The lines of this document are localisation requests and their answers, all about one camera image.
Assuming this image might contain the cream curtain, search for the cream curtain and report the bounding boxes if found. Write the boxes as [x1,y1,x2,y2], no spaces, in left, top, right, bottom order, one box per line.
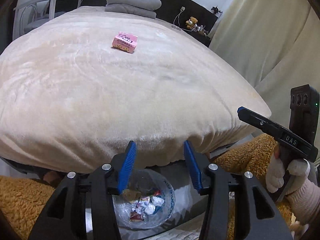
[210,0,319,126]

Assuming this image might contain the brown paper bag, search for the brown paper bag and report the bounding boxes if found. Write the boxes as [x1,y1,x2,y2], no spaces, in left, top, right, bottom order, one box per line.
[122,189,142,203]

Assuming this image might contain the white desk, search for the white desk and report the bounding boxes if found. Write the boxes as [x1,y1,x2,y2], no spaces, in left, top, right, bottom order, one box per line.
[12,0,82,40]

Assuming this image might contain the folded grey duvet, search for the folded grey duvet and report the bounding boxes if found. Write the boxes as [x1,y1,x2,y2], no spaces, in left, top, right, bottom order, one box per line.
[105,0,162,19]

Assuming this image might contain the small teddy bear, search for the small teddy bear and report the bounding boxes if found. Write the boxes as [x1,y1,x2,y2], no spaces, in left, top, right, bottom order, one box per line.
[185,17,198,30]

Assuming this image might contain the beige plush bed blanket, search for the beige plush bed blanket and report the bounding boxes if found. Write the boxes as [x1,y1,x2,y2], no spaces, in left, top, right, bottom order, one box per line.
[1,7,271,173]

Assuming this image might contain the pink cookie box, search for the pink cookie box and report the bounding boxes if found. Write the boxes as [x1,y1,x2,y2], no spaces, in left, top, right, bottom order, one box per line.
[112,32,138,54]

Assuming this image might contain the white paper packet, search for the white paper packet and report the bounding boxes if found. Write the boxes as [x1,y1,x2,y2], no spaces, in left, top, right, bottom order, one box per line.
[132,196,164,216]

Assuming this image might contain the white charger cable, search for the white charger cable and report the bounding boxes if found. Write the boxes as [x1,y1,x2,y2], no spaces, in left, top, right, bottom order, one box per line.
[172,6,193,32]

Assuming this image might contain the red snack wrapper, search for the red snack wrapper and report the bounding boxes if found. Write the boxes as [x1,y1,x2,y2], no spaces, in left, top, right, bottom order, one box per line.
[130,211,144,223]

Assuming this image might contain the brown fluffy rug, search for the brown fluffy rug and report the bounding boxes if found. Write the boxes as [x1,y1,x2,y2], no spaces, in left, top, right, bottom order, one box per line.
[0,133,298,240]

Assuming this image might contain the trash bin with clear liner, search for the trash bin with clear liner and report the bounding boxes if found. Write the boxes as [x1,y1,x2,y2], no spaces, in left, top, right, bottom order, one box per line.
[113,162,207,239]

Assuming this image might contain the white chair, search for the white chair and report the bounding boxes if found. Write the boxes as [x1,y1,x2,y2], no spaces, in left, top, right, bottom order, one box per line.
[20,1,50,35]

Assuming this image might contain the right hand white glove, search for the right hand white glove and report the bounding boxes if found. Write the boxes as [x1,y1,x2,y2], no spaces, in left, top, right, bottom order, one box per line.
[265,144,311,194]

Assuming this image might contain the black tracker camera right gripper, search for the black tracker camera right gripper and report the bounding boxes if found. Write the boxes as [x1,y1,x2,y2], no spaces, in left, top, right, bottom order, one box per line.
[289,84,319,145]

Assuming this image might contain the black plant figurine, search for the black plant figurine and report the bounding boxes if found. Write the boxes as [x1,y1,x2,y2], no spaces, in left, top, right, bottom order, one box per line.
[211,7,222,17]

